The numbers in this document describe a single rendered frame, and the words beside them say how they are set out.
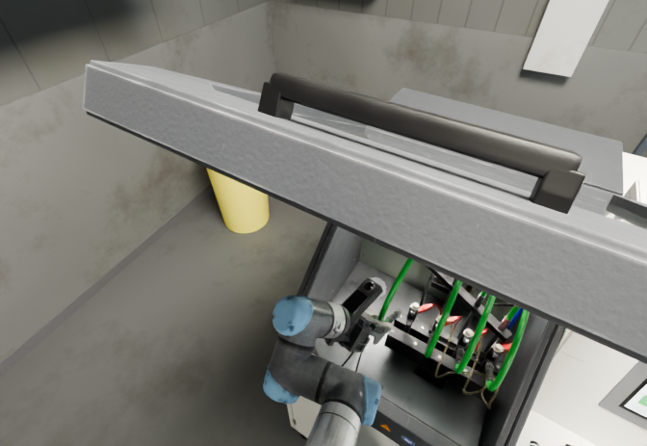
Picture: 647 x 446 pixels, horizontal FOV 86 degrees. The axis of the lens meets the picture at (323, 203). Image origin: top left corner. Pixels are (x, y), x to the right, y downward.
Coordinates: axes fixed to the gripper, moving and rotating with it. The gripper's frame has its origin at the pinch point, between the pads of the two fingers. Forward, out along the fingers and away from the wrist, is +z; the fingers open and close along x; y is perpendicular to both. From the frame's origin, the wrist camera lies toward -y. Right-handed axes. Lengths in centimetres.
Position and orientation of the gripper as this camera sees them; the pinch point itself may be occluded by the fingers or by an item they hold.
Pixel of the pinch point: (385, 321)
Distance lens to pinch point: 97.1
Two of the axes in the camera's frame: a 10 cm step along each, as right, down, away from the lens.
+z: 6.4, 3.3, 6.9
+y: -4.9, 8.7, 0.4
